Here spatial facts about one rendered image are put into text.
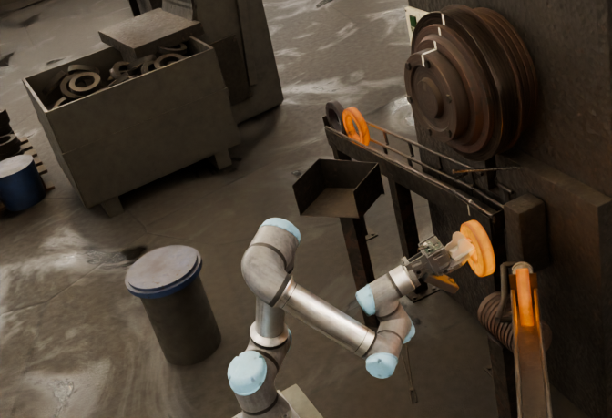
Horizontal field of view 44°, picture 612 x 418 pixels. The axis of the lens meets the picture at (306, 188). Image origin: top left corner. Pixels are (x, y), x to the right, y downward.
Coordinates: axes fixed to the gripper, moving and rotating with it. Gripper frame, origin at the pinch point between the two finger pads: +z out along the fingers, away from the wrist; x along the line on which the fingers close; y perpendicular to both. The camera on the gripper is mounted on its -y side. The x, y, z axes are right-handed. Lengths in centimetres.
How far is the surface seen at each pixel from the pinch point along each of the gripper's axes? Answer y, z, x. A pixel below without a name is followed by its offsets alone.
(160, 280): -16, -103, 96
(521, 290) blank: -8.5, 2.6, -14.8
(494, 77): 29.7, 27.2, 19.5
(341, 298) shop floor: -77, -49, 103
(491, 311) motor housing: -33.2, -4.3, 8.2
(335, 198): -20, -28, 87
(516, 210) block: -9.9, 16.7, 14.5
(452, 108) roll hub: 23.7, 14.9, 26.8
